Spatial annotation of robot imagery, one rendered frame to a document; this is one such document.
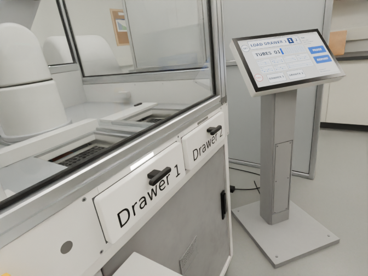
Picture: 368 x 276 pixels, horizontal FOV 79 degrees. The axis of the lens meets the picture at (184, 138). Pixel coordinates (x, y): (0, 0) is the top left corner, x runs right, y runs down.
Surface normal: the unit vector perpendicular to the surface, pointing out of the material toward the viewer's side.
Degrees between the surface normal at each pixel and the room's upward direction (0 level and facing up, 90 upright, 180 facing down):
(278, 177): 90
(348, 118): 90
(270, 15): 90
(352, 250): 0
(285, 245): 3
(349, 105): 90
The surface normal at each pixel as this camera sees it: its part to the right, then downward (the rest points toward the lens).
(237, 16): -0.59, 0.36
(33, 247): 0.85, 0.10
